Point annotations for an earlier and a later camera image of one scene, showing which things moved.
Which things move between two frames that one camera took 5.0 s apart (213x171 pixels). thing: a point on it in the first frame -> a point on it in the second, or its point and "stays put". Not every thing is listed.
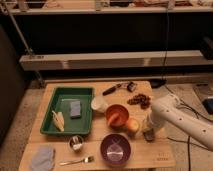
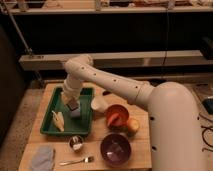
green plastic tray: x=61 y=102 stays put
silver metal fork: x=88 y=159 stays put
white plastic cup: x=98 y=104 stays put
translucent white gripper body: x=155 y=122 -> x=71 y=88
